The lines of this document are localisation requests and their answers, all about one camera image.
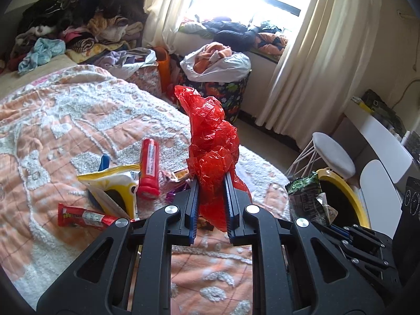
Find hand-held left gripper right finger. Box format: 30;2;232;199
224;172;384;315

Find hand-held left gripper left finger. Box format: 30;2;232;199
37;174;200;315

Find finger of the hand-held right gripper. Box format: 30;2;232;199
328;225;386;250
341;239;399;284

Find yellow rimmed waste bin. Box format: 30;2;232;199
315;167;371;230

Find green black snack packet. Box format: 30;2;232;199
285;171;338;225

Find red plastic bag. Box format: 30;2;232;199
174;85;253;233

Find yellow snack bag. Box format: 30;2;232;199
77;164;141;220

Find red snack bar wrapper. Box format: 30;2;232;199
58;203;119;230

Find purple foil wrapper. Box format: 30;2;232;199
166;184;191;201

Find brown purple snack wrapper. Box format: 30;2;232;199
164;168;191;184

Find white chair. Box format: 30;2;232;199
359;160;404;217

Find red cylindrical container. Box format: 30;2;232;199
136;139;160;199

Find white round stool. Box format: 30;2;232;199
285;132;356;181

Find blue rubber glove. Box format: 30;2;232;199
88;154;111;207

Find white desk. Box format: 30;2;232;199
331;98;420;184

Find dark floral fabric basket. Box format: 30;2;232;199
177;72;250;122

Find dark bag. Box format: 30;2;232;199
361;89;407;138

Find pink floral fabric bag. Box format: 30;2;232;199
126;62;163;97

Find orange plastic container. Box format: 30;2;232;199
154;46;171;94

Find white plastic bag of clothes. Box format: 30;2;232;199
180;43;251;82

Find orange white tufted blanket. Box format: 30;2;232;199
0;64;291;315

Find grey white garment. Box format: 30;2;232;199
95;48;158;79

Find clothes on windowsill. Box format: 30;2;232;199
179;16;289;60

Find cream curtain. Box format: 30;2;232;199
256;0;383;145
143;0;211;50

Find light blue cloth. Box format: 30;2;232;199
18;38;66;74

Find pile of clothes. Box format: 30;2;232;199
8;0;148;73

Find wall cable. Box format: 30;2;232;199
397;77;420;106

